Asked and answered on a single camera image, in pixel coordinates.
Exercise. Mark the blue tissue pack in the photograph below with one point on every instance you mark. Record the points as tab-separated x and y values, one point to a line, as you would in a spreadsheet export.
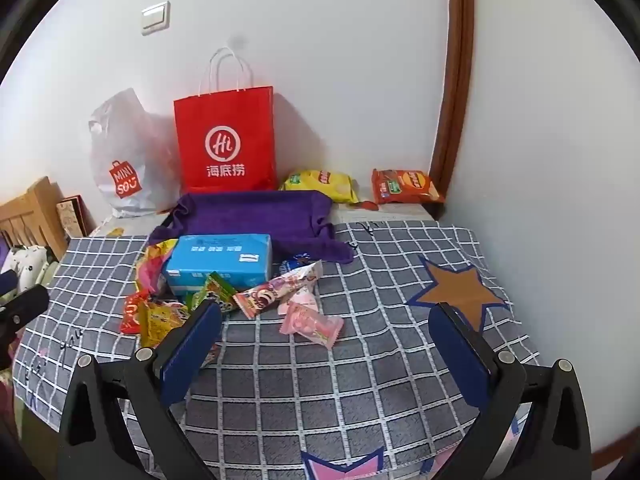
215	255

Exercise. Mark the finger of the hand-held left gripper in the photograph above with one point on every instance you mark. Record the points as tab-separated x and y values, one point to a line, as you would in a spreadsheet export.
25	307

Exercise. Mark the white plush toy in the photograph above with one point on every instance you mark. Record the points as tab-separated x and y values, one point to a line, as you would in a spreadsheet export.
27	262

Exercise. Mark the red snack packet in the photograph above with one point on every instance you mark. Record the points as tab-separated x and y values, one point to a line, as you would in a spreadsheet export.
131	315

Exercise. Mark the white plastic bag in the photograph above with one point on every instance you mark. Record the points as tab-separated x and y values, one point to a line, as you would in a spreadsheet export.
125	150

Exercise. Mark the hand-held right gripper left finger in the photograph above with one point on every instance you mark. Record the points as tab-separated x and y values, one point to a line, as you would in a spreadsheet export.
192	350

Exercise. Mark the small pink snack packet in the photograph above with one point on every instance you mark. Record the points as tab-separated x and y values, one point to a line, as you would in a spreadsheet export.
310	325
302	302

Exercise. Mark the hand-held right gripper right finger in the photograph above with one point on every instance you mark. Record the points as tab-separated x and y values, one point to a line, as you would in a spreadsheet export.
462	355

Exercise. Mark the green snack packet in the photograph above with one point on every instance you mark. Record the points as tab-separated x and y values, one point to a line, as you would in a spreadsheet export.
217	290

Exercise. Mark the brown wooden door frame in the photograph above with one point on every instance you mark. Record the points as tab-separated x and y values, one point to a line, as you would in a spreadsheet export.
457	60

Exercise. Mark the orange chips bag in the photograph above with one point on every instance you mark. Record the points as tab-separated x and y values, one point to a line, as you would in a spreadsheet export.
405	187

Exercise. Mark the purple cloth tray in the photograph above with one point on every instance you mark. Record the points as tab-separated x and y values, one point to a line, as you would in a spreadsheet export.
260	215

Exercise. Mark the blue snack packet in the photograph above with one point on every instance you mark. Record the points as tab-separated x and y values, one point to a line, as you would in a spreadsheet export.
292	264

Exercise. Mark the white pink snack packet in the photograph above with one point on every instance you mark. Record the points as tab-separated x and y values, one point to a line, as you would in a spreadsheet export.
270	292

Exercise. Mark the grey checked blanket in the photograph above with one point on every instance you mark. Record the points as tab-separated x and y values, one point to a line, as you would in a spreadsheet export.
350	385

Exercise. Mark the white fruit print sheet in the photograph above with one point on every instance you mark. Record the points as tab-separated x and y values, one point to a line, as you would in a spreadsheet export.
390	212

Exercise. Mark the white light switch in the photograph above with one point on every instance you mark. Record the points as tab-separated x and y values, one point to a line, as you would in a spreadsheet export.
155	18

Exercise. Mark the wooden headboard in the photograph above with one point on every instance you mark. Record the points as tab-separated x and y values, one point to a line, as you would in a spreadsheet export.
35	205

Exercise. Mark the yellow pink snack packet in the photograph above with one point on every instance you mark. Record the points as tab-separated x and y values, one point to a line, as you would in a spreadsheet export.
150	265

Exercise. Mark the red paper bag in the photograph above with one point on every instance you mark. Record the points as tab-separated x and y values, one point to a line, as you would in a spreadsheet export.
225	125

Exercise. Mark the brown patterned box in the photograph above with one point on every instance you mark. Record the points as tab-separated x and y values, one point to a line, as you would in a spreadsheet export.
75	217

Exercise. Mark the yellow chips bag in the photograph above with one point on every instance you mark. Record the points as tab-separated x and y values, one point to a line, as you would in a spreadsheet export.
325	182

